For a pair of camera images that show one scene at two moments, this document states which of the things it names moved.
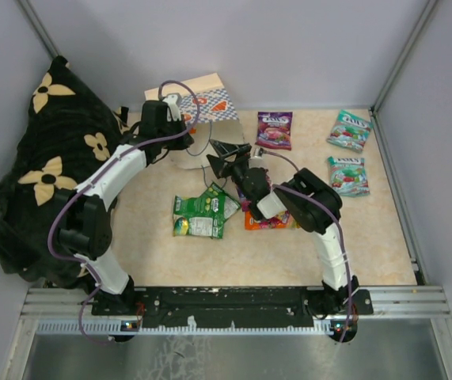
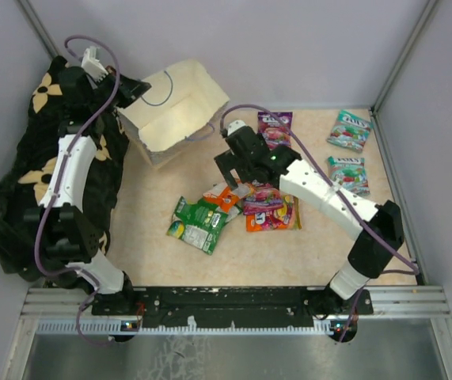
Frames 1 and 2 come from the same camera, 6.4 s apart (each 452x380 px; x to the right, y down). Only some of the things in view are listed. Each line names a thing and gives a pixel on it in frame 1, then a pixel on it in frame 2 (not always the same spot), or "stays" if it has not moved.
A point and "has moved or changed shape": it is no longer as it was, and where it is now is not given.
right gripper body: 237,169 to 228,161
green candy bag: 218,203 to 203,213
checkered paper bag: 209,114 has moved or changed shape
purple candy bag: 275,129 stays
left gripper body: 172,128 to 124,96
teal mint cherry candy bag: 348,176 stays
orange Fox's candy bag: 282,220 stays
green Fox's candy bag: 199,217 has moved or changed shape
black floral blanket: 67,129 stays
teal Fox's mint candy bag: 350,131 stays
